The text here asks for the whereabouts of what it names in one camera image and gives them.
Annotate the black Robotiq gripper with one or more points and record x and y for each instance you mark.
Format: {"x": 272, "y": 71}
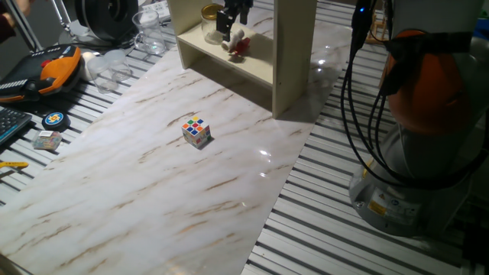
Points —
{"x": 238, "y": 4}

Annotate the glass jar gold lid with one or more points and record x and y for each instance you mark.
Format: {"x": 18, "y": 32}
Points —
{"x": 209, "y": 26}

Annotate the multicoloured Rubik's cube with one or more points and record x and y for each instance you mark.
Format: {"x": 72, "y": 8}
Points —
{"x": 196, "y": 132}

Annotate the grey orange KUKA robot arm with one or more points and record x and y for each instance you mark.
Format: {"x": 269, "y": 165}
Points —
{"x": 431, "y": 153}

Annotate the forearm in dark red sleeve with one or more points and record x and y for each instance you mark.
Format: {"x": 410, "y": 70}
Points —
{"x": 5, "y": 28}

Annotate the cream wooden shelf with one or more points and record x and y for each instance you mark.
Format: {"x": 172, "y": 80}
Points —
{"x": 292, "y": 57}

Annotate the operator bare hand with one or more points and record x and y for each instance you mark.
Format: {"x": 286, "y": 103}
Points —
{"x": 23, "y": 5}

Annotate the white power strip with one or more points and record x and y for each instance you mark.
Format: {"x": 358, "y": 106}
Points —
{"x": 156, "y": 9}

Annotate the clear glass beaker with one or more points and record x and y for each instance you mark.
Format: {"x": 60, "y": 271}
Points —
{"x": 149, "y": 32}

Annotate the clear plastic cup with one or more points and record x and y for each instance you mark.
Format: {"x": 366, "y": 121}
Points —
{"x": 120, "y": 65}
{"x": 101, "y": 74}

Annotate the black filament spool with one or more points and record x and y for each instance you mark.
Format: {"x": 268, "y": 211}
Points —
{"x": 107, "y": 17}

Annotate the wooden slat rack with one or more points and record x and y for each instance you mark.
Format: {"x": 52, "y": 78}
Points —
{"x": 377, "y": 28}

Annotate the white ball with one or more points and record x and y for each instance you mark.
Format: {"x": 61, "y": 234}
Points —
{"x": 86, "y": 61}

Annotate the silver metal stand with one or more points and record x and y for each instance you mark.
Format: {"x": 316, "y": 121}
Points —
{"x": 67, "y": 28}

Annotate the marble patterned mat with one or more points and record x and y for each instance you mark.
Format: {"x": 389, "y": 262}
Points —
{"x": 153, "y": 183}

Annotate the orange black teach pendant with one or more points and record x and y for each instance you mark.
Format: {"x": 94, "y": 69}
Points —
{"x": 57, "y": 72}

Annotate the round black puck blue logo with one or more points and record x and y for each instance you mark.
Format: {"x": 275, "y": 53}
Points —
{"x": 56, "y": 120}

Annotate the aluminium profile pole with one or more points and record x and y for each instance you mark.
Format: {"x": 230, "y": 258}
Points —
{"x": 24, "y": 26}

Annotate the clear box coloured clips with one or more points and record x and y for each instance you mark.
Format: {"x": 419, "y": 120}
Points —
{"x": 47, "y": 140}

